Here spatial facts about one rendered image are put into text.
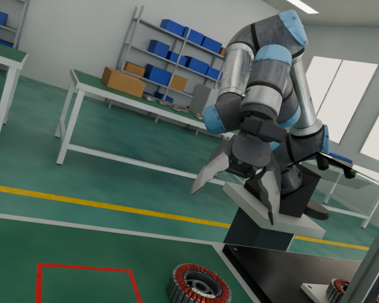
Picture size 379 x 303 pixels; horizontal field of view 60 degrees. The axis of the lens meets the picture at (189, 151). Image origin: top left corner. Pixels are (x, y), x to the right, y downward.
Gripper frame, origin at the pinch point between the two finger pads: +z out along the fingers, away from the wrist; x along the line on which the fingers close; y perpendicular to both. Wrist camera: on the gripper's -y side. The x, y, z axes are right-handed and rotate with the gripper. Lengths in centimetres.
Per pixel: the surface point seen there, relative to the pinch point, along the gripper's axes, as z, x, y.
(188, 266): 10.4, 2.6, 10.4
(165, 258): 10.1, 6.3, 17.6
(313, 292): 6.5, -26.2, 17.5
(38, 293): 20.9, 23.7, 0.6
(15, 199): 1, 93, 171
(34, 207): 2, 80, 170
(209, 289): 12.9, -2.4, 10.6
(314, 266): -1.3, -33.5, 32.1
